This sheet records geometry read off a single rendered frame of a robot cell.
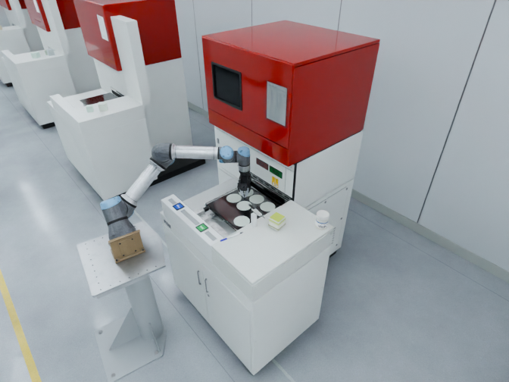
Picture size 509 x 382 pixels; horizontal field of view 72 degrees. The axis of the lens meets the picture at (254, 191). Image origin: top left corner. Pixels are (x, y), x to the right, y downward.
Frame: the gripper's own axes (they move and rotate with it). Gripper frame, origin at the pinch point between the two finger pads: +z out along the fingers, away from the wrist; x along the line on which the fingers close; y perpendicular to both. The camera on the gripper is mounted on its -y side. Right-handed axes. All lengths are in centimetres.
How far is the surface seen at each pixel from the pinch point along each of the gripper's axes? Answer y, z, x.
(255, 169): 17.1, -11.2, -5.1
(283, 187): -0.8, -10.5, -25.8
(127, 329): -59, 77, 73
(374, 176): 123, 55, -110
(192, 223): -36.6, -4.7, 24.9
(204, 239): -49, -5, 14
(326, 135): 15, -41, -49
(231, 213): -16.7, 1.4, 5.6
